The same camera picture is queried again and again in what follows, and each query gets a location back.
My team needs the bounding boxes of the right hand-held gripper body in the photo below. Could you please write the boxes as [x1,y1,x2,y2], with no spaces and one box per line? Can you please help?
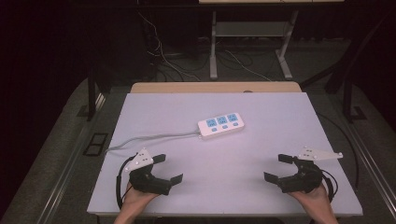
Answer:
[277,147,344,194]

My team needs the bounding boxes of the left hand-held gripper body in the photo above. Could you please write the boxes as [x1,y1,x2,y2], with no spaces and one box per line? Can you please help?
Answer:
[124,147,172,197]

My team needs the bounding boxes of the person's left hand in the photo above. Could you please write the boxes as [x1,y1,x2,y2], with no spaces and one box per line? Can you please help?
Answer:
[120,182,161,220]

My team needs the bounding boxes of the person's right hand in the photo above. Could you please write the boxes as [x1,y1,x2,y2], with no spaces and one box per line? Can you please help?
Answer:
[287,183,334,219]

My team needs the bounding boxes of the white power strip blue sockets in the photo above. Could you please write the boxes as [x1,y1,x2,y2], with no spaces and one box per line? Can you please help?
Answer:
[197,112,246,141]

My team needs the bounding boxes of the black metal stand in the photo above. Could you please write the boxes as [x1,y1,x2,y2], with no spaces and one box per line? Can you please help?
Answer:
[325,59,368,123]

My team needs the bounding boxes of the grey power strip cable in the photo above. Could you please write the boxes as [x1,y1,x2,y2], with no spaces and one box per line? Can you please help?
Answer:
[105,131,202,154]

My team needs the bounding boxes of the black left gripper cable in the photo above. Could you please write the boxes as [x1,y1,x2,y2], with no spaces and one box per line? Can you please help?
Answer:
[115,155,138,210]

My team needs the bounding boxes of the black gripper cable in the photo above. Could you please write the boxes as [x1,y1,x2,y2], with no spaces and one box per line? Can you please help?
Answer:
[320,169,339,203]
[115,155,138,210]

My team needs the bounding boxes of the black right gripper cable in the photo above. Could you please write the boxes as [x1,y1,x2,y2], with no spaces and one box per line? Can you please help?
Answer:
[320,169,339,203]

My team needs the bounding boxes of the black floor cable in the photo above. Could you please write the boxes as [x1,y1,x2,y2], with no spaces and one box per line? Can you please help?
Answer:
[317,112,361,189]

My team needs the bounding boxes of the black floor socket frame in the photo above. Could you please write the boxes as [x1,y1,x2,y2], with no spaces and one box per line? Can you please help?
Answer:
[82,133,109,157]

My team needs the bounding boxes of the metal floor rail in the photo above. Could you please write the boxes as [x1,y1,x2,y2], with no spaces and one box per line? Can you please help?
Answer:
[344,120,396,218]
[36,92,107,224]

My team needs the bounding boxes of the white floor cable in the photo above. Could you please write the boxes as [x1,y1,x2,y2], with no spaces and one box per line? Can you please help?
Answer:
[137,11,202,82]
[223,49,273,82]

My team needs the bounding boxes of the grey metal desk frame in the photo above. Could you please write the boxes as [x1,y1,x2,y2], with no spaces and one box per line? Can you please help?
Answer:
[208,8,301,81]

